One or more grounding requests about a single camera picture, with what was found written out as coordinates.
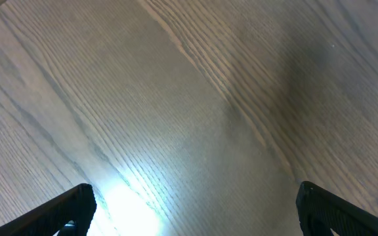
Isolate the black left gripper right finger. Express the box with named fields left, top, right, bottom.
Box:
left=295, top=181, right=378, bottom=236

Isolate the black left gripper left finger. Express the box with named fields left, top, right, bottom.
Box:
left=0, top=184, right=96, bottom=236

